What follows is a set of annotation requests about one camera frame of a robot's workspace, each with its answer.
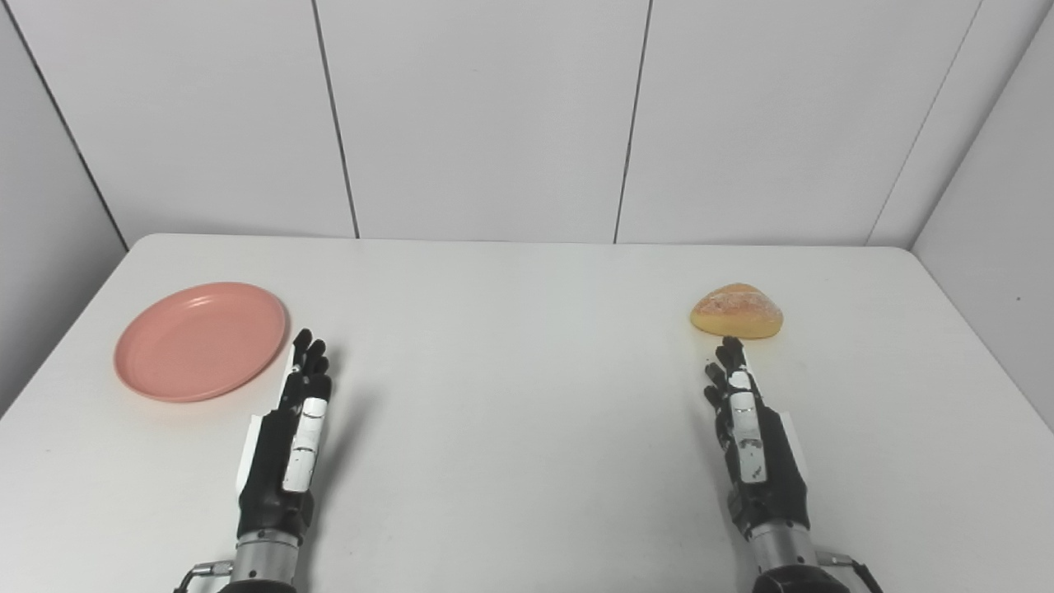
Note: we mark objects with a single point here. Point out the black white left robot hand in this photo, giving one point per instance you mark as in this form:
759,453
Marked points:
272,469

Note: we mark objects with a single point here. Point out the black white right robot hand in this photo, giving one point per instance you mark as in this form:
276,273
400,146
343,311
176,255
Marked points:
774,478

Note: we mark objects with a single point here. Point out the pink round plate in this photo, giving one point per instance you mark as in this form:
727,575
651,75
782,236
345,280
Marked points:
198,342

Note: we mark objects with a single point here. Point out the golden bread roll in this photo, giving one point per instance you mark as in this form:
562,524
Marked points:
737,309

